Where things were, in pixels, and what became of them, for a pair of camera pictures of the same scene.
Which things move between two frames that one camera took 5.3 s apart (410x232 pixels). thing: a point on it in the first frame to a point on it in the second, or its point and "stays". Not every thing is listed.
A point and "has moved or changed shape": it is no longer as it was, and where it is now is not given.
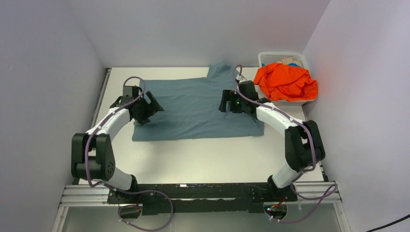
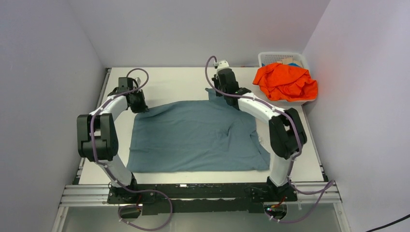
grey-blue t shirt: (191, 108) has moved or changed shape
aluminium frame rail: (317, 193) stays
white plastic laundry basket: (266, 57) stays
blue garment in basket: (294, 64) stays
